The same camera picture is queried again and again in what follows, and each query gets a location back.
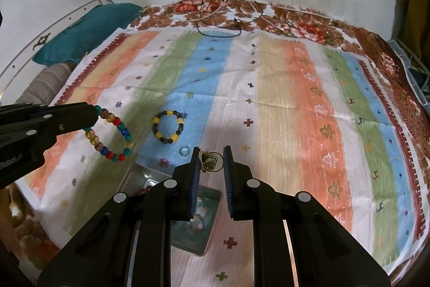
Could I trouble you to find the white headboard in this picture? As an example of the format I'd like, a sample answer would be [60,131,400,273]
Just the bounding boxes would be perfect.
[0,0,115,96]

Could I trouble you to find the grey metal frame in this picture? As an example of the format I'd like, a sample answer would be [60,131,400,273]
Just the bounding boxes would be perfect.
[386,36,430,106]

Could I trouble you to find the silver metal tin box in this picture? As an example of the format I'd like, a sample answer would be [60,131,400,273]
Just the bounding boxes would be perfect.
[121,163,222,257]

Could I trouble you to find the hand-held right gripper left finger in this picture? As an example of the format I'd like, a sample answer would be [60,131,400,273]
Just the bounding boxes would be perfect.
[37,146,202,287]

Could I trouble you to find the brown floral blanket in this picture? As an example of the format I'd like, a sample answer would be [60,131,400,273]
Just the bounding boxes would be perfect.
[0,0,430,287]

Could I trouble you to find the yellow and black bead bracelet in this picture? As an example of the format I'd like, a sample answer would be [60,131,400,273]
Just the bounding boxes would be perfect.
[152,109,185,144]

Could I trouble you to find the multicolour bead bracelet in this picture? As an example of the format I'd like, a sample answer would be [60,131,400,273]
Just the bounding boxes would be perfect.
[82,105,133,162]

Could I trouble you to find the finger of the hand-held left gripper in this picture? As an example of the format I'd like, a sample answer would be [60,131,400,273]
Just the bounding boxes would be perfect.
[0,102,100,121]
[20,116,100,148]

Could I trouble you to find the teal pillow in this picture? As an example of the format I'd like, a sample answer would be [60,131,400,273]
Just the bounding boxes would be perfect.
[33,3,145,66]

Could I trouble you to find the striped pastel cloth mat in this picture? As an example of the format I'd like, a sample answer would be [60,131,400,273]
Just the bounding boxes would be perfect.
[15,28,427,287]

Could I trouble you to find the grey striped pillow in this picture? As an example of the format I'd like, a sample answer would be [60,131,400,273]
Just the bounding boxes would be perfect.
[15,62,76,106]

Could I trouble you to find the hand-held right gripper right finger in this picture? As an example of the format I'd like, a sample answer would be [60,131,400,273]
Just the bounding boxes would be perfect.
[223,145,392,287]

